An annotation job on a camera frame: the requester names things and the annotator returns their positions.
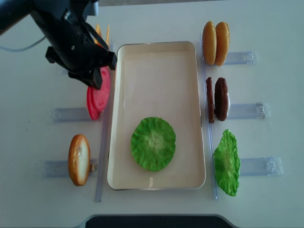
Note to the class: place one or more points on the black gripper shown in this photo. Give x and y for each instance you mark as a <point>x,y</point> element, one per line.
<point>63,22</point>

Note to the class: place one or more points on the dark robot base bottom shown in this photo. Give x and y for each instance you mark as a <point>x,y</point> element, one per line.
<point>160,221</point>

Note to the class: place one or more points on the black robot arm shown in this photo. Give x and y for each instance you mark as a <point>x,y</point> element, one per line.
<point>12,11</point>

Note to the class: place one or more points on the red tomato slice rear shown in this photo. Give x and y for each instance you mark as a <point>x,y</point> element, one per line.
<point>93,112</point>

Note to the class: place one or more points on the orange cheese slice right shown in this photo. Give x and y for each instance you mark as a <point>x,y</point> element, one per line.
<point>108,36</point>

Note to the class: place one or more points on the orange cheese slice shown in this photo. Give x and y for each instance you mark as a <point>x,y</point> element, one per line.
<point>97,29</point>
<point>108,36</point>

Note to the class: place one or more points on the orange cheese slice left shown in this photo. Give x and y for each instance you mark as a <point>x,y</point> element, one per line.
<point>97,29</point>

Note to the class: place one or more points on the toasted bread slice in rack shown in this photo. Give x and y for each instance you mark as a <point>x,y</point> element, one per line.
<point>79,160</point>

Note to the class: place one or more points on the green lettuce leaf on tray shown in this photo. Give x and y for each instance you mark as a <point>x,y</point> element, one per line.
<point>153,144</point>

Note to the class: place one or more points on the brown meat patty left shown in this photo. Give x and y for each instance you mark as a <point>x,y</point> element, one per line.
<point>210,100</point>

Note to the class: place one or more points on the brown meat patty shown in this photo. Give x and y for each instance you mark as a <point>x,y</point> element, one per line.
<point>210,100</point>
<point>221,99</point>

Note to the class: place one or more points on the brown meat patty right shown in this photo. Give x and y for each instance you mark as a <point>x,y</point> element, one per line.
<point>221,99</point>

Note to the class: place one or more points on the green lettuce leaf in rack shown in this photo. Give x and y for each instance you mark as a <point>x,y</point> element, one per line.
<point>227,164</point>

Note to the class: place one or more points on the cream rectangular serving tray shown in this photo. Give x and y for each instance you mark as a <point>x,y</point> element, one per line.
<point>157,80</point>

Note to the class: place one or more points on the clear acrylic rack left side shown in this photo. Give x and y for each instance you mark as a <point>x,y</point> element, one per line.
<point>60,168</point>

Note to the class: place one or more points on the clear acrylic rack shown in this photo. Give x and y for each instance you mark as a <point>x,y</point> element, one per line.
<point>60,168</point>
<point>270,166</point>

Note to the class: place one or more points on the golden bun slice left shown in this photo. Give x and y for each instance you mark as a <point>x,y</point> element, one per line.
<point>209,43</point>

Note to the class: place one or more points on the golden bun slice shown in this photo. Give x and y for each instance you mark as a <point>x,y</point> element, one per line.
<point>223,41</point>
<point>209,43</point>

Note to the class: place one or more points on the golden bun slice right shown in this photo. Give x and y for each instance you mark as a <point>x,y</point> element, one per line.
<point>223,41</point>

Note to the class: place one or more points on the clear acrylic rack right side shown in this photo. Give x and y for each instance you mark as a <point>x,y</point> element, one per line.
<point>270,166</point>

